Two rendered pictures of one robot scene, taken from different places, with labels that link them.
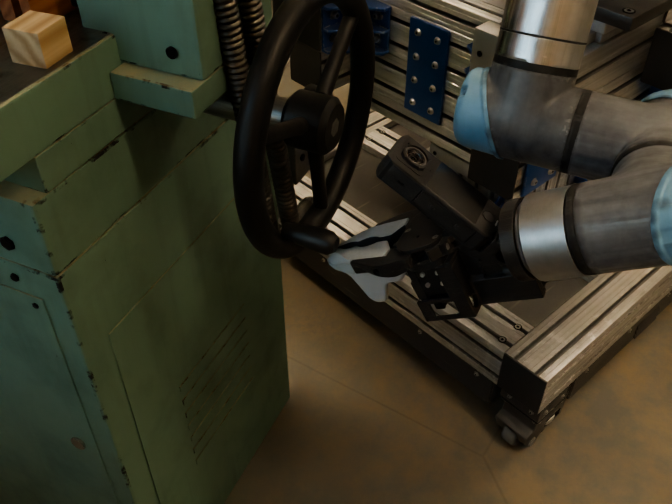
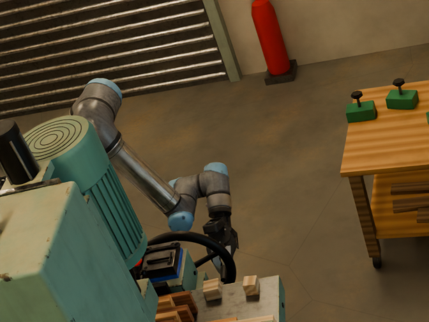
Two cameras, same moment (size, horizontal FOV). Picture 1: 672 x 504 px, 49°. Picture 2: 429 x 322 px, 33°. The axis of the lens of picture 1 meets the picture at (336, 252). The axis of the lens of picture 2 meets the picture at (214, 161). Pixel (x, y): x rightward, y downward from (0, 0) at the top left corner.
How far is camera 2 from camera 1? 198 cm
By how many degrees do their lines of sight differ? 75
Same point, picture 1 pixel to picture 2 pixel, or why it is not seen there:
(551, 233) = (226, 197)
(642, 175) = (212, 176)
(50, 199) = not seen: hidden behind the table
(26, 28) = (216, 282)
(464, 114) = (189, 218)
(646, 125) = (188, 183)
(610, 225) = (225, 183)
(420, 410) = not seen: outside the picture
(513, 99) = (186, 205)
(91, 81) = not seen: hidden behind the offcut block
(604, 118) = (188, 190)
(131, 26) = (190, 280)
